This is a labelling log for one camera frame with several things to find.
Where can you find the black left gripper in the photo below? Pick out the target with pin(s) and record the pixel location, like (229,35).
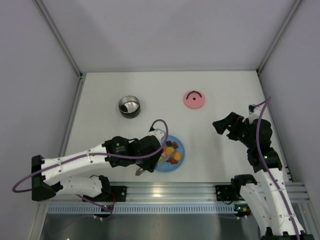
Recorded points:
(155,162)

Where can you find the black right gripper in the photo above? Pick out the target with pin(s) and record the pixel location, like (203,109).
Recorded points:
(232,127)

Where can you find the dark round chocolate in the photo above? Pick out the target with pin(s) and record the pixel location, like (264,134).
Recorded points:
(168,143)

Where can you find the tan round cracker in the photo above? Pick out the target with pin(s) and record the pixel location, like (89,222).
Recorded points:
(169,150)

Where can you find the brown square chocolate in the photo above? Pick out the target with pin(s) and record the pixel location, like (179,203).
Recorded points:
(175,145)

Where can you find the black sandwich cookie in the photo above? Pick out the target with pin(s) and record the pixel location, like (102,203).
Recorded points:
(124,108)

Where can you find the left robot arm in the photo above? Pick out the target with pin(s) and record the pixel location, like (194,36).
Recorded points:
(77,174)

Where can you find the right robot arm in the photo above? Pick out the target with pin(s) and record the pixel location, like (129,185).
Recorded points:
(264,191)

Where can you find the blue plate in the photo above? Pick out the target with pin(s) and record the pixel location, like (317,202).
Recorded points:
(167,167)

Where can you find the red chicken wing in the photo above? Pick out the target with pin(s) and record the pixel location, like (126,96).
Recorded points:
(172,161)

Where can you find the yellow swirl cookie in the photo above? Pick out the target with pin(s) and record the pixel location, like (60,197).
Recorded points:
(177,156)

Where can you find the pink round lid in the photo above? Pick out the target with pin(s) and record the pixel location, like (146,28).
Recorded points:
(194,99)

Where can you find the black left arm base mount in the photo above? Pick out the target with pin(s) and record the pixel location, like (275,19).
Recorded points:
(117,194)

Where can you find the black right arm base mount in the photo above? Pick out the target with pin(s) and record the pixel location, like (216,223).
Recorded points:
(226,194)

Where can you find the white slotted cable duct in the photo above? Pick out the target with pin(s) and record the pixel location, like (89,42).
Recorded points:
(148,209)

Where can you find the aluminium frame rail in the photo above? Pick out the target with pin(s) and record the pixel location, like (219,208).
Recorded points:
(180,193)

